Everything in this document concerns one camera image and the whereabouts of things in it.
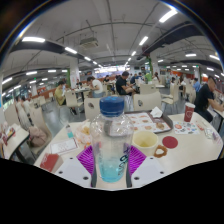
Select red paper cup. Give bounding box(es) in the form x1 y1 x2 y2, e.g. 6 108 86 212
183 102 196 123

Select cream mug with brown handle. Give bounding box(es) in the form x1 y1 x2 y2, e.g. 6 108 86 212
132 129 169 159

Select colourful printed sticker sheet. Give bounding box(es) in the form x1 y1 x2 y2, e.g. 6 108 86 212
173 120 201 136

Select crumpled white napkin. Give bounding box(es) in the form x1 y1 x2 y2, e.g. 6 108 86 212
149 106 164 119

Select beige chair with round hole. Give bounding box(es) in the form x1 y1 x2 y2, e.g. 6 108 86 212
83 96 103 121
133 90 163 113

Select clear plastic bag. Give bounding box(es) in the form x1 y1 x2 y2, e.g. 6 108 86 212
203 126 218 139

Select person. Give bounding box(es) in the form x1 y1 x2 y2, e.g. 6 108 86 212
86 76 104 99
54 80 68 107
193 75 224 124
115 70 136 96

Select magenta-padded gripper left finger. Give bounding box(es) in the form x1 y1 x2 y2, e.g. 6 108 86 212
54 144 98 189

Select white paper leaflet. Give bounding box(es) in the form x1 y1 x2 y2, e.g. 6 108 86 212
49 137 79 155

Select clear bottle with blue cap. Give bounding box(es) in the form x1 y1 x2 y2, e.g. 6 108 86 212
89 95 135 184

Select dark food tray with liner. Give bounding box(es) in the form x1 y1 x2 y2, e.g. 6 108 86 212
124 110 174 135

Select group of ceiling lights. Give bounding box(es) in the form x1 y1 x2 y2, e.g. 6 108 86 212
1 8 224 96

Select small teal sanitizer bottle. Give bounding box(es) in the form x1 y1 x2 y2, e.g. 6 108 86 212
65 124 74 139

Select ceiling air conditioner unit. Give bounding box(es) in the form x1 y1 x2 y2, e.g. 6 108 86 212
79 36 100 49

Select flat round red coaster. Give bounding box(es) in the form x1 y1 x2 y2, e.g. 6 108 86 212
161 135 179 150

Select food wrapper with leftovers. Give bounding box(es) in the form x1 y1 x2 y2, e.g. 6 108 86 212
73 119 93 146

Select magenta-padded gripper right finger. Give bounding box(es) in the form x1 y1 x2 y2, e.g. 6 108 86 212
125 145 167 189

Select small red box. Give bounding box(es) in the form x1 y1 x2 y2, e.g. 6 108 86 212
39 152 61 173

